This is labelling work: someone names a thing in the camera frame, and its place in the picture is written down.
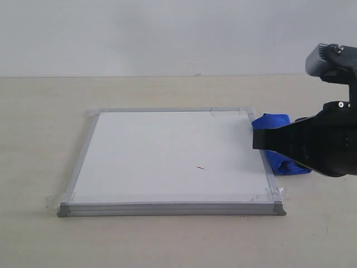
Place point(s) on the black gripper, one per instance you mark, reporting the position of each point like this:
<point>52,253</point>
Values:
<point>331,149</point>

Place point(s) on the clear tape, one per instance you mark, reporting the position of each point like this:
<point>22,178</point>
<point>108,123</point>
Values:
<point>232,111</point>
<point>278,194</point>
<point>59,201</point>

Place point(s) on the white board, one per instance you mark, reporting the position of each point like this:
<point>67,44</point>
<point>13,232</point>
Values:
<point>169,162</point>

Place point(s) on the clear tape front left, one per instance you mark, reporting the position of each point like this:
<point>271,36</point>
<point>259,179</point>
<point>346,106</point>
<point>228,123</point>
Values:
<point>59,201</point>

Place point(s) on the clear tape front right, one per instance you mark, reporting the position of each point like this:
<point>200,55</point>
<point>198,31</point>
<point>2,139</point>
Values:
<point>278,194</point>

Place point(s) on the clear tape back right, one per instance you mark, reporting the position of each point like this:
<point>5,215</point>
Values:
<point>232,111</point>

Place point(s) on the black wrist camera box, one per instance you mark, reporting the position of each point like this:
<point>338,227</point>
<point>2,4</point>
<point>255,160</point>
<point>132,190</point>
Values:
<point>332,63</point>

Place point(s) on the blue cleaning cloth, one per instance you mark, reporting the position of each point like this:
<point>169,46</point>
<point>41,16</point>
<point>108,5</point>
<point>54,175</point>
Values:
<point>280,164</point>

